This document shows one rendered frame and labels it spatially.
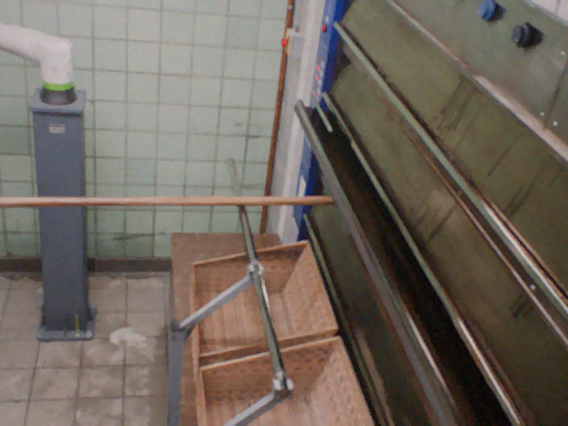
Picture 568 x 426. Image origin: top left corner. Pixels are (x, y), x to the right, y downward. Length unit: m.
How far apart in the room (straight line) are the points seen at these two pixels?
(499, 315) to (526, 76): 0.47
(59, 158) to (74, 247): 0.45
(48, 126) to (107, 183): 0.79
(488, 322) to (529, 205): 0.27
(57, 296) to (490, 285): 2.39
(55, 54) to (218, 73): 0.89
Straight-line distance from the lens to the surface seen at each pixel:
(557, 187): 1.34
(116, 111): 3.57
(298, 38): 3.13
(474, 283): 1.57
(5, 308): 3.85
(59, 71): 2.98
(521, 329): 1.43
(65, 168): 3.12
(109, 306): 3.80
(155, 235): 3.90
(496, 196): 1.45
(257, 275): 2.05
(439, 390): 1.42
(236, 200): 2.36
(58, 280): 3.44
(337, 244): 2.55
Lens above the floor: 2.36
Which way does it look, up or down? 30 degrees down
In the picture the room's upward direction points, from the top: 8 degrees clockwise
